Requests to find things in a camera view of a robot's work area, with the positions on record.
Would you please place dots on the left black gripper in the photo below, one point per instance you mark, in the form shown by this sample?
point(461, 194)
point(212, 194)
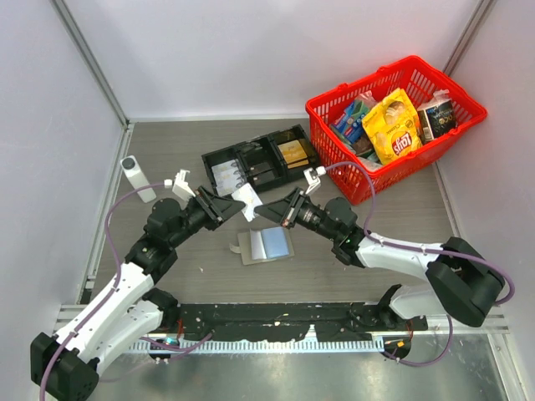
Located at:
point(216, 209)

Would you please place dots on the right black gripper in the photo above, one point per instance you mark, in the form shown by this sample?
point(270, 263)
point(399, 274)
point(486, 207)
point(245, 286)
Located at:
point(286, 210)

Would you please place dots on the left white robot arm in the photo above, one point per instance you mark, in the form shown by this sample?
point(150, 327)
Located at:
point(69, 364)

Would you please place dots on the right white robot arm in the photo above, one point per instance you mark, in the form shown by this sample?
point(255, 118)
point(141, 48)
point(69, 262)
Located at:
point(457, 279)

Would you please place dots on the white cards stack in tray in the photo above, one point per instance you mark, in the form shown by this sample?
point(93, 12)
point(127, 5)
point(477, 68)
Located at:
point(228, 176)

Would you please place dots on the black cards stack in tray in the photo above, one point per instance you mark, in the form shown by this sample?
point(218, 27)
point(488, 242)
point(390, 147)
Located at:
point(262, 173)

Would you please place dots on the black three-compartment card tray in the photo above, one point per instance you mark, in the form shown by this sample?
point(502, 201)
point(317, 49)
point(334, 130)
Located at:
point(259, 149)

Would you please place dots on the gold cards stack in tray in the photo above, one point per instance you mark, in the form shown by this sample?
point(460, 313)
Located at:
point(294, 154)

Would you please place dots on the white cylindrical bottle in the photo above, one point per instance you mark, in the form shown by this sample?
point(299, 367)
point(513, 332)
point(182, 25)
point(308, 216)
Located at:
point(137, 178)

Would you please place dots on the blue toothpaste box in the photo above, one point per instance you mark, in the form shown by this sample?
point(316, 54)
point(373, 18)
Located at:
point(347, 129)

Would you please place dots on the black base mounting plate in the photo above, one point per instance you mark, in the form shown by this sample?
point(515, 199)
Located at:
point(284, 322)

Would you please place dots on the green sponge pack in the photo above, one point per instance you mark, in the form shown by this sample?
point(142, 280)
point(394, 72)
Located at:
point(358, 110)

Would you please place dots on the yellow Lays chips bag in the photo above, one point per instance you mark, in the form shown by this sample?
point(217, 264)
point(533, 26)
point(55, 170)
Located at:
point(393, 127)

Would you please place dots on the red plastic shopping basket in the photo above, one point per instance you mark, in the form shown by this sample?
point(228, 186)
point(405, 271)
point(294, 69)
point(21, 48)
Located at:
point(420, 81)

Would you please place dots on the black coffee package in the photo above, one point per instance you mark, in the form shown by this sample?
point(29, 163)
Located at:
point(437, 118)

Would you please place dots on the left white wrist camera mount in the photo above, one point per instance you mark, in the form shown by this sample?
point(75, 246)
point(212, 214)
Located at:
point(179, 186)

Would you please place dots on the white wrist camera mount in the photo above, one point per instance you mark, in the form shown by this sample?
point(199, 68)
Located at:
point(179, 186)
point(313, 178)

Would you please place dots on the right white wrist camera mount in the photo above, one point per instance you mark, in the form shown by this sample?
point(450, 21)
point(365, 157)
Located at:
point(313, 178)

